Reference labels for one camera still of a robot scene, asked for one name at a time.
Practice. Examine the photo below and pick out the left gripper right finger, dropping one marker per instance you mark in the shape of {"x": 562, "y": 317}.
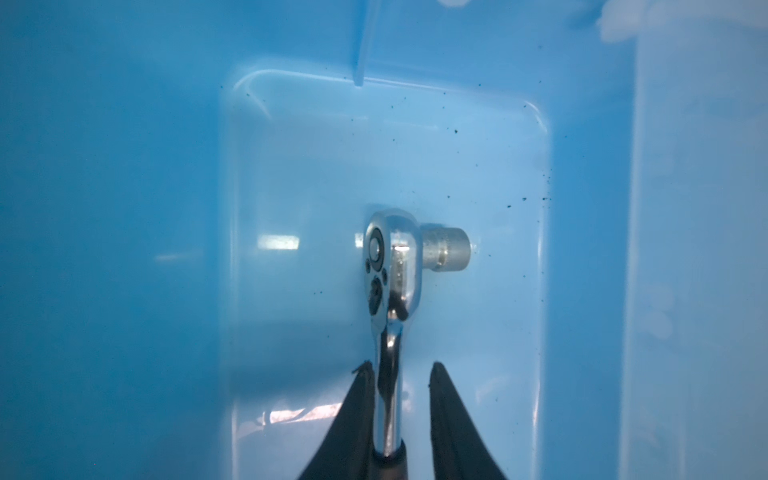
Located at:
{"x": 457, "y": 449}

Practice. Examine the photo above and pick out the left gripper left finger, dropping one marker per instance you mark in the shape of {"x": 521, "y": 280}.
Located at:
{"x": 346, "y": 451}

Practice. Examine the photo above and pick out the red-handled ratchet wrench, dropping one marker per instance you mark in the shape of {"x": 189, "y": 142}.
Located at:
{"x": 397, "y": 250}

